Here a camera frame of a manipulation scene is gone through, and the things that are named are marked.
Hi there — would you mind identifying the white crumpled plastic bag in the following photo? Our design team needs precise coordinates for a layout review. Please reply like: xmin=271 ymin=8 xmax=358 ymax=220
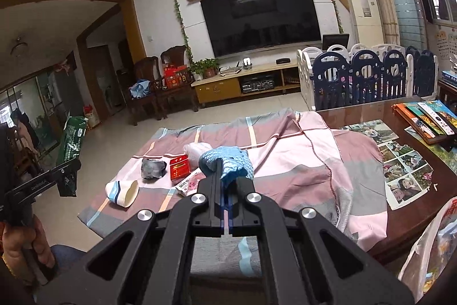
xmin=183 ymin=142 xmax=212 ymax=171

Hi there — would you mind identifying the white standing air conditioner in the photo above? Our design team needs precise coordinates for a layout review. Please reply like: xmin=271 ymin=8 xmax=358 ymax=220
xmin=349 ymin=0 xmax=384 ymax=47

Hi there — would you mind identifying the pink plastic bag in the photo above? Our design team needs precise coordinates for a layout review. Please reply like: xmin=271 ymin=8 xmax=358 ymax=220
xmin=175 ymin=168 xmax=205 ymax=197

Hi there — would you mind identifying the grey plastic bag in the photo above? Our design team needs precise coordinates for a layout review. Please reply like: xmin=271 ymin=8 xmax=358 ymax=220
xmin=141 ymin=158 xmax=167 ymax=180

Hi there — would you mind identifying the person's left hand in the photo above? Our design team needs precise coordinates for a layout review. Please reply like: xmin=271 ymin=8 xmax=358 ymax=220
xmin=1 ymin=215 xmax=55 ymax=282

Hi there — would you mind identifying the potted green plant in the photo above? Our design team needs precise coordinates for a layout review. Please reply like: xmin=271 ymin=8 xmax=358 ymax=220
xmin=191 ymin=58 xmax=219 ymax=79

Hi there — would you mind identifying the red gift box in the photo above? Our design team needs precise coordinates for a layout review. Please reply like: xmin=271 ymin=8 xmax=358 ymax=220
xmin=163 ymin=64 xmax=192 ymax=89

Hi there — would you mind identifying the large black television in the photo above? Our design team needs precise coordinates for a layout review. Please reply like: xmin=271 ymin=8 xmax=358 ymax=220
xmin=201 ymin=0 xmax=321 ymax=57

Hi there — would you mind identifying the navy white baby fence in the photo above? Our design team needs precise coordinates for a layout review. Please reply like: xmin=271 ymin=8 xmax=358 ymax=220
xmin=297 ymin=43 xmax=438 ymax=111

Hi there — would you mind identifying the white blue paper cup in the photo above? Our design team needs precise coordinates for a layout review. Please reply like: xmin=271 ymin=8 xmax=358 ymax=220
xmin=105 ymin=180 xmax=139 ymax=208

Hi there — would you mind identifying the blue woven cloth piece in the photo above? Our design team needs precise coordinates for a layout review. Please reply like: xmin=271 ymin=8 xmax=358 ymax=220
xmin=198 ymin=146 xmax=254 ymax=187

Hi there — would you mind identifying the dark wooden armchair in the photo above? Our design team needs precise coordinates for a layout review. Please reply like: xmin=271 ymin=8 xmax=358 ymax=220
xmin=117 ymin=46 xmax=198 ymax=125

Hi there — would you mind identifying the red cigarette box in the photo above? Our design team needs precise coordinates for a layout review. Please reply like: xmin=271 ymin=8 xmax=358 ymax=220
xmin=170 ymin=155 xmax=191 ymax=183

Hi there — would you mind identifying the stack of books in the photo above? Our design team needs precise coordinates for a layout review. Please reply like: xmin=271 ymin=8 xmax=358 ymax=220
xmin=392 ymin=100 xmax=456 ymax=145

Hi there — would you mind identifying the green snack bag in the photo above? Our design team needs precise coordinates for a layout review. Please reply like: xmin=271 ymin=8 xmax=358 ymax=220
xmin=56 ymin=116 xmax=88 ymax=198

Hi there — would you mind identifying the dark wooden table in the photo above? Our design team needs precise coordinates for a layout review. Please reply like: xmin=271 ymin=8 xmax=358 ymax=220
xmin=319 ymin=97 xmax=456 ymax=264

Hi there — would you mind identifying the wooden TV cabinet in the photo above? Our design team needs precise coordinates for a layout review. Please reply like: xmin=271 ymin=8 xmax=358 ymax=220
xmin=192 ymin=62 xmax=300 ymax=106

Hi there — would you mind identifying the white plastic trash bag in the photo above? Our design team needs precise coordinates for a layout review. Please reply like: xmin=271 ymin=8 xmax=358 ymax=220
xmin=397 ymin=197 xmax=456 ymax=304

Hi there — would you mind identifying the pink plaid bed sheet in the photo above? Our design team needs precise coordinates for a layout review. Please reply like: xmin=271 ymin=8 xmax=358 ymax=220
xmin=77 ymin=107 xmax=390 ymax=279

